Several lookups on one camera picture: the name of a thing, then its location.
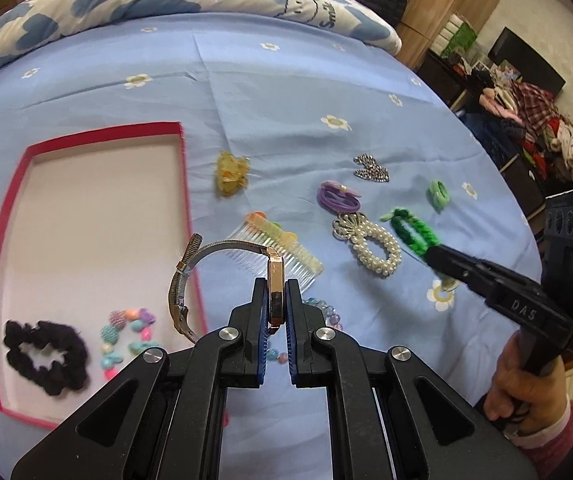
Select silver chain necklace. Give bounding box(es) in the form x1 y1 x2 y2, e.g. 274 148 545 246
353 153 391 183

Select purple hair tie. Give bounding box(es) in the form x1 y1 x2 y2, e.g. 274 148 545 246
316 180 363 214

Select silver gold wrist watch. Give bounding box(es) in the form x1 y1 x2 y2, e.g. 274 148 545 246
167 232 284 345

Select blue floral bed sheet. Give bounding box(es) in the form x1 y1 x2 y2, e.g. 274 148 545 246
0 14 541 476

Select black scrunchie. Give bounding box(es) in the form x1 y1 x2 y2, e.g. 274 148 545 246
3 320 89 396

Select colourful chunky bead bracelet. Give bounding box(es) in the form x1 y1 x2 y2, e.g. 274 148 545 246
98 308 161 380

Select white pearl hair tie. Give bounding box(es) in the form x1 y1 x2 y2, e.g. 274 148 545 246
331 212 404 279

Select red jewelry tray box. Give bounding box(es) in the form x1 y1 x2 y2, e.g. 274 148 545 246
0 122 192 429

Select plaid clothes pile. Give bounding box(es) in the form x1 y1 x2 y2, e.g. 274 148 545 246
479 68 573 182

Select yellow hair claw clip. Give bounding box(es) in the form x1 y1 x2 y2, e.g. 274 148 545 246
216 151 250 196

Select pink sleeve forearm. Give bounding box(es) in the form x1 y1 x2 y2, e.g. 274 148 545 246
508 398 573 479

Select pastel bead bracelet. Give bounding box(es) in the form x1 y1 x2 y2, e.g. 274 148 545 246
264 297 343 365

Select light green hair tie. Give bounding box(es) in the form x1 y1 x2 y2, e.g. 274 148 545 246
426 179 451 213

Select green white stacked boxes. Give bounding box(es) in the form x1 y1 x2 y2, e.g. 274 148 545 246
436 13 477 58

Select dark cluttered desk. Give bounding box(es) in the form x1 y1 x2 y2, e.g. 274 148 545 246
416 51 545 220

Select black monitor screen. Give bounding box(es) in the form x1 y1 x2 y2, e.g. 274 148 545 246
487 27 565 98

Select clear plastic hair comb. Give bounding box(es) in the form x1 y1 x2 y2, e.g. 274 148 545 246
229 211 325 292

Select person's right hand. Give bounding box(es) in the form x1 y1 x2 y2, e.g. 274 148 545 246
483 332 567 436

